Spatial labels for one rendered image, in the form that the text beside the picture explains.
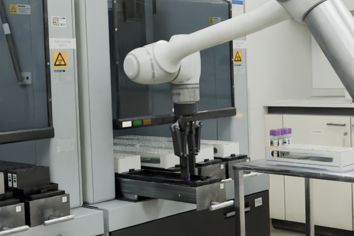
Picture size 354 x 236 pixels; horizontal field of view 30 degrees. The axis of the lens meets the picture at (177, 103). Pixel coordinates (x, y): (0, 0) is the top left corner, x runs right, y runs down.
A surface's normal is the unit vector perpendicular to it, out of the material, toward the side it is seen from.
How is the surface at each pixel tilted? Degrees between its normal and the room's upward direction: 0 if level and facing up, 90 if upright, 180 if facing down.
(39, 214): 90
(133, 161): 90
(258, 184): 90
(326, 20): 79
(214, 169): 90
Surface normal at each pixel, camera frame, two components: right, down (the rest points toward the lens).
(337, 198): -0.69, 0.06
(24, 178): 0.73, 0.01
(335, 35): -0.42, -0.12
